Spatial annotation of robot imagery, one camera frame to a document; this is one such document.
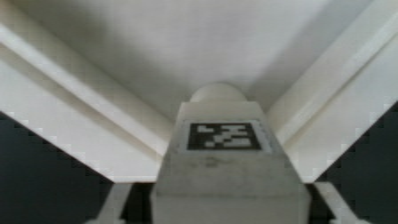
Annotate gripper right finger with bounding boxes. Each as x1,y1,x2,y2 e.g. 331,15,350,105
306,182,371,224

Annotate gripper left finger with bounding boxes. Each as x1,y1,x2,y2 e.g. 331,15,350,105
84,182,153,224

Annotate white table leg with tag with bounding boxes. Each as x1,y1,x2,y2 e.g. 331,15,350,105
151,83,311,224

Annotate white square tabletop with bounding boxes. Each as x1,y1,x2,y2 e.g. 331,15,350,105
0,0,398,182

